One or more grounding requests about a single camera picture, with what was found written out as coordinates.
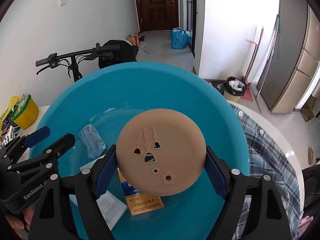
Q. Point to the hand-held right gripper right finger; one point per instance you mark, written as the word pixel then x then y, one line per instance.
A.
pixel 216 177

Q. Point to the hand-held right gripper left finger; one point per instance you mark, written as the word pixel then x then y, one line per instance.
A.
pixel 105 177

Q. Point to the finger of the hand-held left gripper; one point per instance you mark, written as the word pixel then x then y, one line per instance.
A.
pixel 60 146
pixel 37 136

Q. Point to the clear plastic packet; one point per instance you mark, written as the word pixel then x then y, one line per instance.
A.
pixel 91 140

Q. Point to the white packet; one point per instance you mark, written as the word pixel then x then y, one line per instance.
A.
pixel 111 210

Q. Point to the gold blue box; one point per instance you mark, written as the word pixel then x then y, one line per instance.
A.
pixel 145 203

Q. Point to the tan round disc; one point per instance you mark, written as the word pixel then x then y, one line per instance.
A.
pixel 162 140

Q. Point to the blue plastic basin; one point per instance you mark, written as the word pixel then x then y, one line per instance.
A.
pixel 150 87

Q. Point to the white round desktop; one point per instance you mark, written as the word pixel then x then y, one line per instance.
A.
pixel 285 140

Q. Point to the person's left hand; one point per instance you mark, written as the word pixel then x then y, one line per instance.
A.
pixel 20 220

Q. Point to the yellow container green lid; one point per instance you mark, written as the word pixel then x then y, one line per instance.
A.
pixel 25 115

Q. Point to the yellow plastic bag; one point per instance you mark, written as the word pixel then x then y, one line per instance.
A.
pixel 6 112

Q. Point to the blue plaid shirt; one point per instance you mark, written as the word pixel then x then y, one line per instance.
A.
pixel 270 170

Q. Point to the red dustpan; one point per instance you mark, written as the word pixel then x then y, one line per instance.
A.
pixel 247 95

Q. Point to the black bicycle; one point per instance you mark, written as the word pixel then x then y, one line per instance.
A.
pixel 75 55

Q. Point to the bin with black liner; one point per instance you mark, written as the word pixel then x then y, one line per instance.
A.
pixel 233 87

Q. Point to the dark cloth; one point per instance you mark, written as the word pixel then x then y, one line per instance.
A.
pixel 312 192

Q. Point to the cardboard piece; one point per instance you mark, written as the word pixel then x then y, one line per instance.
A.
pixel 308 112

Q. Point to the black bag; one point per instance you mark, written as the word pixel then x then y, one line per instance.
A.
pixel 122 52

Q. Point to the red broom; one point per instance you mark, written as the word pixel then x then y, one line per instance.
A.
pixel 255 55

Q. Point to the brown paper bag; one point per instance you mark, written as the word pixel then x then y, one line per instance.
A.
pixel 133 40

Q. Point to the blue plastic bag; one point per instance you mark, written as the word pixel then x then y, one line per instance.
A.
pixel 180 38

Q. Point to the gold refrigerator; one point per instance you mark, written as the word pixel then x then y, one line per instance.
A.
pixel 292 55

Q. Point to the black framed glass door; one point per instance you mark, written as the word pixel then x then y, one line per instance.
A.
pixel 191 10

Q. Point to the brown entrance door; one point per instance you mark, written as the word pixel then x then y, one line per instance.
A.
pixel 157 2

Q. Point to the white light switch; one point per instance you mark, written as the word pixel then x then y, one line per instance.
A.
pixel 62 1

